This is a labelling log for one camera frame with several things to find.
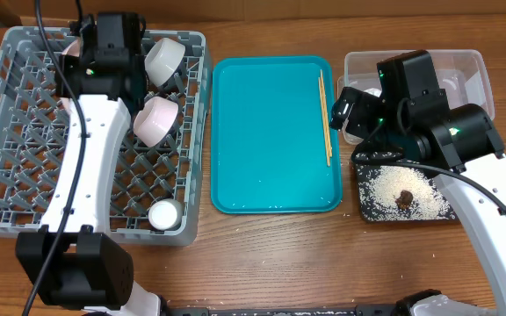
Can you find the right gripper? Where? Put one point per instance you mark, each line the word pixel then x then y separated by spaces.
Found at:
pixel 343 111

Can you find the white tissue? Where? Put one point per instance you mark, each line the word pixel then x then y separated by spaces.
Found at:
pixel 372 93

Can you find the wooden chopstick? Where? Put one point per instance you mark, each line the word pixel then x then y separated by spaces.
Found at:
pixel 326 111
pixel 324 125

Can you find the pink bowl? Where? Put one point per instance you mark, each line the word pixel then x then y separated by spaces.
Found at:
pixel 153 123

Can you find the grey bowl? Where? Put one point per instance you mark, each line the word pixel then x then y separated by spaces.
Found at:
pixel 163 59

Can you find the white cup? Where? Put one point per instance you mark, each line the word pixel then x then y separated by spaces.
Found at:
pixel 165 214

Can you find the large white plate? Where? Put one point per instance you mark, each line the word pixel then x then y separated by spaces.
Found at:
pixel 74 50

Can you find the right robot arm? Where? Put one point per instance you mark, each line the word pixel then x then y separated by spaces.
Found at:
pixel 460 149

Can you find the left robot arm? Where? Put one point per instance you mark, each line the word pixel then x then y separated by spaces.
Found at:
pixel 72 260

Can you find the spilled rice pile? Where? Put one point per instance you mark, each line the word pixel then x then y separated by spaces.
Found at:
pixel 402 193

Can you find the black tray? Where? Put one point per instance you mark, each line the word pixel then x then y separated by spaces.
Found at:
pixel 367 162

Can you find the brown food scrap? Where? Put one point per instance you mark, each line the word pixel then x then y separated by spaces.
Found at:
pixel 405 200

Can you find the teal plastic tray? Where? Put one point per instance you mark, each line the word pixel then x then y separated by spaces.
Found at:
pixel 269 153

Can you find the clear plastic bin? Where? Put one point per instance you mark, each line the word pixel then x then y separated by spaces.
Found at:
pixel 461 72

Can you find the grey plastic dish rack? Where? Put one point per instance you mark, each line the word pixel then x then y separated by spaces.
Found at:
pixel 34 128

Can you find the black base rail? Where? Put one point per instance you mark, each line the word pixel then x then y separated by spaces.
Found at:
pixel 358 310

